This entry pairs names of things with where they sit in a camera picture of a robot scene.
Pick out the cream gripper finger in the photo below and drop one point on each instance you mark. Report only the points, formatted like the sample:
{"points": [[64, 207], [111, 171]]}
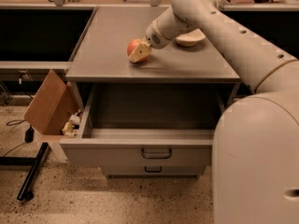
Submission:
{"points": [[139, 52]]}

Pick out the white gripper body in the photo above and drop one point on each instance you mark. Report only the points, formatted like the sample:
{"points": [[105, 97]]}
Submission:
{"points": [[156, 38]]}

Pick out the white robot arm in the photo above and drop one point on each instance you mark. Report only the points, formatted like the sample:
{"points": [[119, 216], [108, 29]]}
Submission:
{"points": [[255, 151]]}

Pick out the grey drawer cabinet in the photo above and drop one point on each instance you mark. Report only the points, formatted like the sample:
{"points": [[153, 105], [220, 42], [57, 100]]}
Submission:
{"points": [[102, 54]]}

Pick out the open grey top drawer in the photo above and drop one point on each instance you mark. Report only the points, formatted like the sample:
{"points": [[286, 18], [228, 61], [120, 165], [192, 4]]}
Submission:
{"points": [[147, 125]]}

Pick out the closed lower drawer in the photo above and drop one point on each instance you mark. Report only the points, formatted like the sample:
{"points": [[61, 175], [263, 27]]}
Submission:
{"points": [[153, 170]]}

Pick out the white paper bowl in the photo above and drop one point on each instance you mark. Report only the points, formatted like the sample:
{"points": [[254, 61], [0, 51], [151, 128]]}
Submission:
{"points": [[190, 39]]}

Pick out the brown cardboard box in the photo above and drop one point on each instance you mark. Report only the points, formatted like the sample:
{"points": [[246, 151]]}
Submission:
{"points": [[52, 106]]}

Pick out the small items in box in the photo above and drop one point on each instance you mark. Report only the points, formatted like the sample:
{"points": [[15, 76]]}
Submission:
{"points": [[71, 127]]}

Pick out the black power adapter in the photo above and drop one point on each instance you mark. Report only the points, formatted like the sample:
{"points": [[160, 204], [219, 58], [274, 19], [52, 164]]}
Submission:
{"points": [[29, 135]]}

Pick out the black table leg left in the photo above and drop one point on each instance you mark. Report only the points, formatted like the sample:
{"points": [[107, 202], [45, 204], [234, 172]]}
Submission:
{"points": [[26, 193]]}

